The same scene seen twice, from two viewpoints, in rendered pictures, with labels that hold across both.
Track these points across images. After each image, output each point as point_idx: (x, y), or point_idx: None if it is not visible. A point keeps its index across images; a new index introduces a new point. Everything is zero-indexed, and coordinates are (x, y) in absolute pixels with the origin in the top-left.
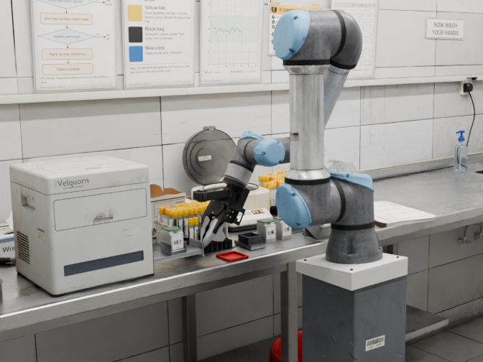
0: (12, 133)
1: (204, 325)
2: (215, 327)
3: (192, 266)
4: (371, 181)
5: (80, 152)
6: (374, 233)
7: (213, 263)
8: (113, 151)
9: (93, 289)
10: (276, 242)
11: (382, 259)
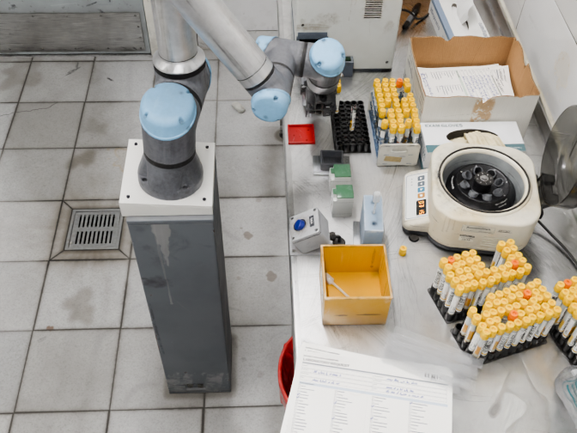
0: None
1: None
2: None
3: (298, 100)
4: (142, 118)
5: (557, 5)
6: (143, 162)
7: (295, 116)
8: (572, 38)
9: (290, 33)
10: (326, 194)
11: (136, 184)
